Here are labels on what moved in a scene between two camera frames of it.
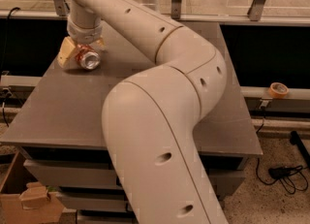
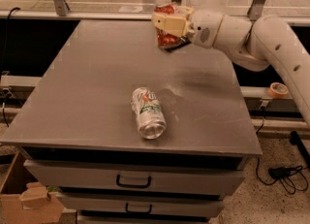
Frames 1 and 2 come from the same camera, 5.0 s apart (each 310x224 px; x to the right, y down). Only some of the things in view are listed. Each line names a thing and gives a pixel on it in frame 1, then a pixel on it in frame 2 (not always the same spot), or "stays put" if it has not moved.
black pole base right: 296,140 stays put
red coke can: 87,56 to 165,39
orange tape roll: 278,90 stays put
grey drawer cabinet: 58,129 stays put
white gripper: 84,34 to 204,27
